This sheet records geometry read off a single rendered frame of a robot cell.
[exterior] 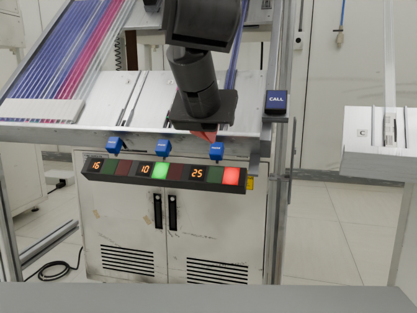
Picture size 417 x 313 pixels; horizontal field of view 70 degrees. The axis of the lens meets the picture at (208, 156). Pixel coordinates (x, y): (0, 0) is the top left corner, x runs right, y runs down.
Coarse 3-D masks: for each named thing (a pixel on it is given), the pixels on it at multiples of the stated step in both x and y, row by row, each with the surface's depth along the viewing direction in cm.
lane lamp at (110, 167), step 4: (108, 160) 62; (112, 160) 61; (116, 160) 61; (108, 164) 61; (112, 164) 61; (116, 164) 61; (104, 168) 61; (108, 168) 60; (112, 168) 60; (104, 172) 60; (108, 172) 60; (112, 172) 60
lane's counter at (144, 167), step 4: (140, 164) 60; (144, 164) 60; (148, 164) 59; (152, 164) 59; (140, 168) 59; (144, 168) 59; (148, 168) 59; (136, 172) 59; (140, 172) 59; (144, 172) 58; (148, 172) 58; (148, 176) 58
